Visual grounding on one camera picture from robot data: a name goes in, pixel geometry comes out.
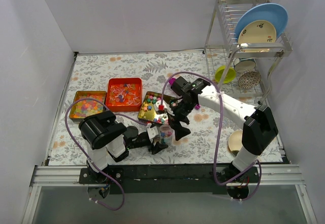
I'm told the clear glass jar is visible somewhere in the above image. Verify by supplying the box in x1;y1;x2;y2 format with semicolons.
159;124;174;145

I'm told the purple plastic scoop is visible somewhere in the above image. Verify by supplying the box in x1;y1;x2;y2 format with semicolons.
169;78;200;110

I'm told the tin of opaque star candies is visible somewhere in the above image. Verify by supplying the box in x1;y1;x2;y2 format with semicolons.
138;91;168;124

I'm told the orange tray of lollipops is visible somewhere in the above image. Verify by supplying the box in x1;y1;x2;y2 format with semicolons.
105;78;142;112

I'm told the tin of translucent star candies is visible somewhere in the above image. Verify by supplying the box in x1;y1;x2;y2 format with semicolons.
69;91;107;122

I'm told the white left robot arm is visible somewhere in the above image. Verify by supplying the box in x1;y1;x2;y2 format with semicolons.
78;111;168;183

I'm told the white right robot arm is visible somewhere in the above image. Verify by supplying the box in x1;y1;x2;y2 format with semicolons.
168;77;278;185

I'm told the floral table mat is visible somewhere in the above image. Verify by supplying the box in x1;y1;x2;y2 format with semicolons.
48;52;284;166

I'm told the small cream plate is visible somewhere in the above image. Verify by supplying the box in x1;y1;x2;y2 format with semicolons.
228;130;243;156

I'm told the green bowl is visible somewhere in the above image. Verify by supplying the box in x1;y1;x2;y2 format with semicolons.
214;65;237;84

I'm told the mosaic patterned bowl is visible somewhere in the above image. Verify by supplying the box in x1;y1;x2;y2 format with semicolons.
238;70;262;89

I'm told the white blue rimmed bowl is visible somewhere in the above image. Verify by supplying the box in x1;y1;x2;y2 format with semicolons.
234;58;256;73

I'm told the metal dish rack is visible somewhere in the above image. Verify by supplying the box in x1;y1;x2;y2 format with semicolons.
204;0;292;105

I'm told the cream patterned plate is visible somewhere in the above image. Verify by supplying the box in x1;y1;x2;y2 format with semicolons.
238;20;277;45

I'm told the blue plate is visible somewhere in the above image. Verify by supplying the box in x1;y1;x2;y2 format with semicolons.
234;3;288;38

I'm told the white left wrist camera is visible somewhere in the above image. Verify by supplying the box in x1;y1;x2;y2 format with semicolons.
146;123;161;144

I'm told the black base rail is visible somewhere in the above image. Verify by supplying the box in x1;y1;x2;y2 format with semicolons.
79;164;258;195

